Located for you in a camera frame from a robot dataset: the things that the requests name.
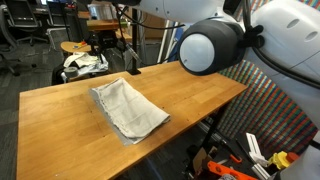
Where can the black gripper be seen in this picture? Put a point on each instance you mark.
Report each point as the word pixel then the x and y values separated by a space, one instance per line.
pixel 103 38

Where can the white woven towel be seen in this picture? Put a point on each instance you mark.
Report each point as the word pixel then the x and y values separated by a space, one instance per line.
pixel 130 106

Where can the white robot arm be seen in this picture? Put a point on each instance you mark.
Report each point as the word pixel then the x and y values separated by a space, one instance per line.
pixel 240 36

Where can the round wooden stool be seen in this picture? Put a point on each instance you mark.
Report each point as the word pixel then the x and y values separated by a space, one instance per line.
pixel 75 47

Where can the grey tape roll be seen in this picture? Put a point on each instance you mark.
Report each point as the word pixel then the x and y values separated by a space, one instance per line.
pixel 71 72

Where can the brown cardboard box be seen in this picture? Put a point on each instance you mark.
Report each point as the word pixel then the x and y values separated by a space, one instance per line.
pixel 155 26

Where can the white pipes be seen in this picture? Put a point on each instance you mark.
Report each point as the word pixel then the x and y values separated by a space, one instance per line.
pixel 168 36

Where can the blue board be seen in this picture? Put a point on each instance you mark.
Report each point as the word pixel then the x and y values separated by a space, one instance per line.
pixel 175 45

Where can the black office chair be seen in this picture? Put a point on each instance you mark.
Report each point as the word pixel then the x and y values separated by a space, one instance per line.
pixel 23 20

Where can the open cardboard box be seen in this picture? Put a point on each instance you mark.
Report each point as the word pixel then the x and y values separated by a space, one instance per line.
pixel 200 160

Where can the multicoloured patterned partition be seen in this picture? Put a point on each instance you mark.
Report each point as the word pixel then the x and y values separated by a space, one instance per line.
pixel 266 113

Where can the white aluminium brackets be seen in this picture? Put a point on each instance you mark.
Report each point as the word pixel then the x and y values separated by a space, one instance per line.
pixel 256 153

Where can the yellow green plastic object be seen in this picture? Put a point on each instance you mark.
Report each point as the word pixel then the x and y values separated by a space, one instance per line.
pixel 280 160

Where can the red round object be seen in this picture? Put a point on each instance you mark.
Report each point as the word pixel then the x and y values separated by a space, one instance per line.
pixel 293 157

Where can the black camera stand pole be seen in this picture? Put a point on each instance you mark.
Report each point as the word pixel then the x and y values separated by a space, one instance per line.
pixel 134 43

